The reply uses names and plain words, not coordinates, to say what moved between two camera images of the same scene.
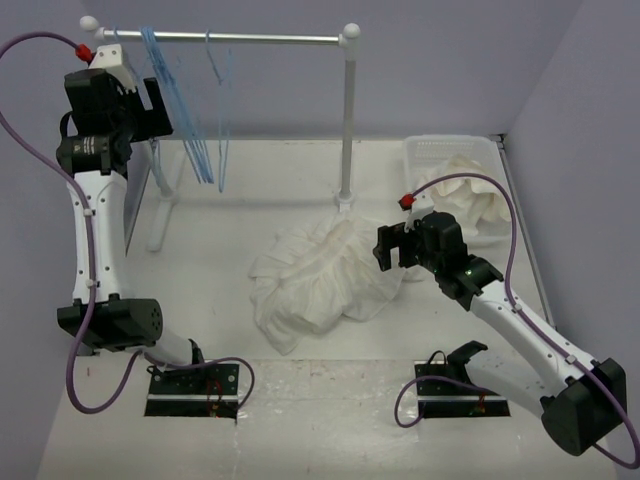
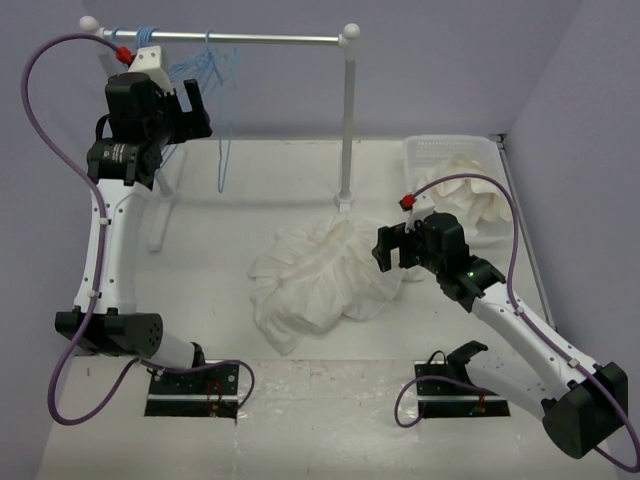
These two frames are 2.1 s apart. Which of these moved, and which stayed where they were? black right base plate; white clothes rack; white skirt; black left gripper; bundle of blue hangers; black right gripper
Moved: black left gripper; bundle of blue hangers
Stayed: black right gripper; white clothes rack; white skirt; black right base plate
